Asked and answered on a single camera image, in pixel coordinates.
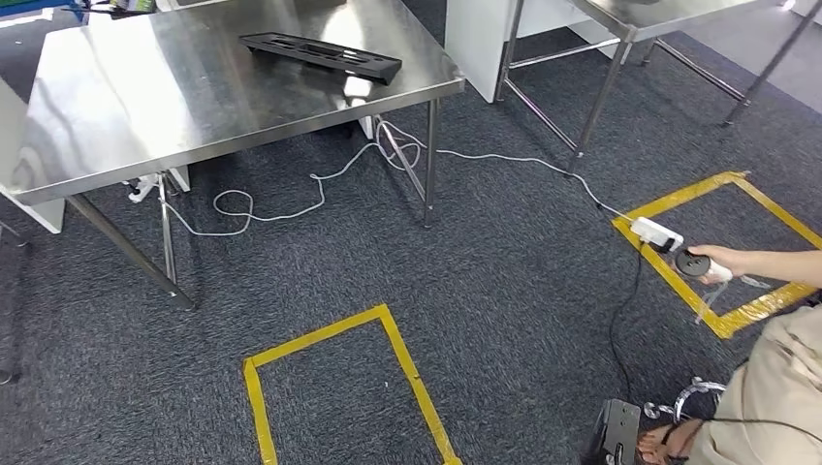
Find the large stainless steel workbench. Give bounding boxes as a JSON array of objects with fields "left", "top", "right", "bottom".
[{"left": 9, "top": 0, "right": 466, "bottom": 313}]

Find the white plug adapter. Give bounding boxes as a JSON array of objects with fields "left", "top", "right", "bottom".
[{"left": 127, "top": 172, "right": 160, "bottom": 204}]

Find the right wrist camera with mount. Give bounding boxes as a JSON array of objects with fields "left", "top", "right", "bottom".
[{"left": 581, "top": 398, "right": 644, "bottom": 465}]

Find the person's left hand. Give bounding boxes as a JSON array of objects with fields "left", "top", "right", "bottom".
[{"left": 686, "top": 244, "right": 749, "bottom": 287}]

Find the black floor cable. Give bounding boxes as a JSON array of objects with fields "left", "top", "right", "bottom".
[{"left": 606, "top": 242, "right": 822, "bottom": 446}]

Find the chrome stool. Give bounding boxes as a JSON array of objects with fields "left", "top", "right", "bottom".
[{"left": 644, "top": 377, "right": 727, "bottom": 425}]

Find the blue metal cart frame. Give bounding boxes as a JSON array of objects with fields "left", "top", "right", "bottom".
[{"left": 0, "top": 0, "right": 84, "bottom": 20}]

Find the white handheld controller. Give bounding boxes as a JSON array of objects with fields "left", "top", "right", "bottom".
[{"left": 674, "top": 248, "right": 772, "bottom": 326}]

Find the person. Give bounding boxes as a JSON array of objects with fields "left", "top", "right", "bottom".
[{"left": 639, "top": 244, "right": 822, "bottom": 465}]

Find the stainless steel side table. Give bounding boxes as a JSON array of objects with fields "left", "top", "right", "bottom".
[{"left": 494, "top": 0, "right": 822, "bottom": 175}]

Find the white panel board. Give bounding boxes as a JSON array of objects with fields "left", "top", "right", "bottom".
[
  {"left": 444, "top": 0, "right": 634, "bottom": 104},
  {"left": 0, "top": 77, "right": 66, "bottom": 235}
]

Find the yellow floor tape square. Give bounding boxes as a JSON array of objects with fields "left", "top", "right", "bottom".
[{"left": 242, "top": 303, "right": 463, "bottom": 465}]

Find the white power strip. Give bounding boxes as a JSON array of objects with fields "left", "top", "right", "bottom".
[{"left": 630, "top": 216, "right": 685, "bottom": 255}]

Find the black plastic frame part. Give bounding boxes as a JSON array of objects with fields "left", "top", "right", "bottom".
[{"left": 238, "top": 32, "right": 403, "bottom": 86}]

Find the white floor cable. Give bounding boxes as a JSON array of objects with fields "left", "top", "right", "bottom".
[{"left": 159, "top": 118, "right": 634, "bottom": 238}]

